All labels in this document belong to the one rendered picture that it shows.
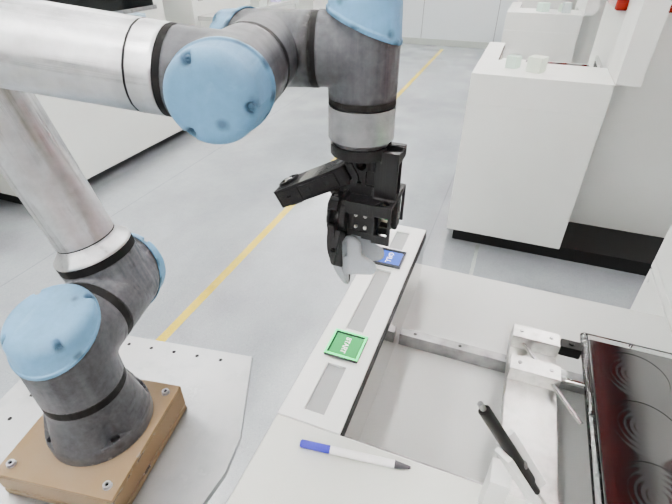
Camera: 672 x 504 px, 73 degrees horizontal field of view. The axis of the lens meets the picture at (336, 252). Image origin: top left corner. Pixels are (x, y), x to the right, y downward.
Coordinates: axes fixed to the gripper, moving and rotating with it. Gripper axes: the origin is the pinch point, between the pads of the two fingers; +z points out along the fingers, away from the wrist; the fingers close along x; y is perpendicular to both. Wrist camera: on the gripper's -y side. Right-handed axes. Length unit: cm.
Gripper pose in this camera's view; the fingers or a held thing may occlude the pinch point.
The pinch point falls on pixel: (342, 273)
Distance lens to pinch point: 64.5
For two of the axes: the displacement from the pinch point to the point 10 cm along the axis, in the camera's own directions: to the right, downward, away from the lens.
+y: 9.3, 2.1, -3.0
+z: 0.0, 8.2, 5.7
